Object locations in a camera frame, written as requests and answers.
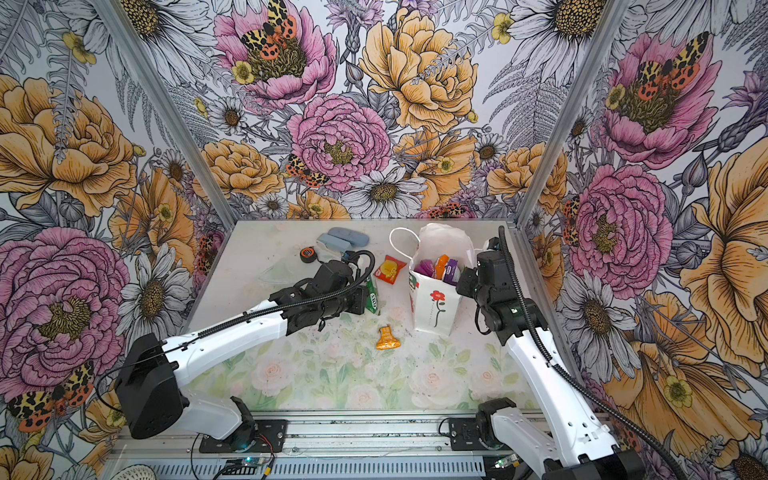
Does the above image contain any red yellow snack packet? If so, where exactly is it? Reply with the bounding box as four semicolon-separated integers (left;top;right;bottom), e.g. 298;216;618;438
374;255;407;285

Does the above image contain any purple Fox's candy bag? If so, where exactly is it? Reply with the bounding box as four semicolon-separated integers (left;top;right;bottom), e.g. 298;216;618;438
442;258;461;286

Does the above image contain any purple snack packet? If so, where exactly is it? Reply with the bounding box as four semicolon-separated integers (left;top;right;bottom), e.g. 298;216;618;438
413;259;436;278

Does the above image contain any green yellow candy bag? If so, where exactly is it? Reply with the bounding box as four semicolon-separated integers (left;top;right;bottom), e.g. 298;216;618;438
365;276;380;315

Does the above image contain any black orange tape roll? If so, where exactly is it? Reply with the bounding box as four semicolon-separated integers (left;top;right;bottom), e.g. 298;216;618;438
299;246;318;264

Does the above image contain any white paper bag red flower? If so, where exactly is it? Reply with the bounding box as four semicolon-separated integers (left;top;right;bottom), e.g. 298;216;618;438
389;223;476;336

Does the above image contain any aluminium rail frame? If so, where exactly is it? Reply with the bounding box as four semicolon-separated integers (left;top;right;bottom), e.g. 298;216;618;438
101;411;549;479

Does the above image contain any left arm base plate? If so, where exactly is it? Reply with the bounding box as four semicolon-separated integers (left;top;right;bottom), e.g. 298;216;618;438
198;420;288;454

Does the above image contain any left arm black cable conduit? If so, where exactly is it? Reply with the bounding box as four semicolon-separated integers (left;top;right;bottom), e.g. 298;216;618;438
95;250;377;415

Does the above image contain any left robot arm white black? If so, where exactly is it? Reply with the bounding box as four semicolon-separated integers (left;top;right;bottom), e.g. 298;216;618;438
114;252;375;452

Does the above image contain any blue grey case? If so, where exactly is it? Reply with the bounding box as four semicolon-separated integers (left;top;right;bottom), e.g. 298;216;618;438
317;233;352;254
328;227;370;248

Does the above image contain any small orange snack packet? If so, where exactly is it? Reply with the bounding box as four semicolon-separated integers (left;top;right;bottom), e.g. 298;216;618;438
376;325;401;351

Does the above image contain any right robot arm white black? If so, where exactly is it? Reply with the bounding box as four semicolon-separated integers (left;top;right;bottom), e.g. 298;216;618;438
457;233;645;479

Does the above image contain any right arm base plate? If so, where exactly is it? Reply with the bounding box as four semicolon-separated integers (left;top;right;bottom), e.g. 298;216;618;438
447;417;507;452

